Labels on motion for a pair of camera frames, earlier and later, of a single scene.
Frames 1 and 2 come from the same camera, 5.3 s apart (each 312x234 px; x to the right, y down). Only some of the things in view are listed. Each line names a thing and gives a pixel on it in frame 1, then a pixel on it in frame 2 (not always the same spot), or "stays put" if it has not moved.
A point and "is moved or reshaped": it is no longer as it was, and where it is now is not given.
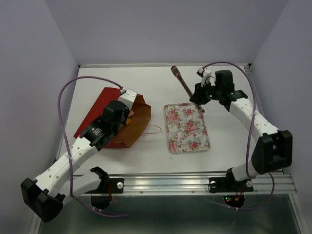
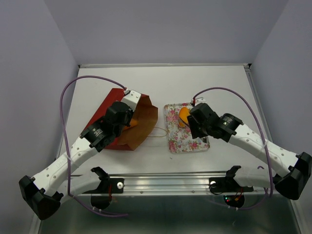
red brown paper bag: [129, 133] is moved or reshaped
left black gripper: [126, 111] stays put
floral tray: [187, 131] stays put
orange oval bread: [128, 120] is moved or reshaped
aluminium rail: [183, 185] stays put
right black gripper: [198, 96] → [195, 132]
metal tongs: [177, 73] → [205, 140]
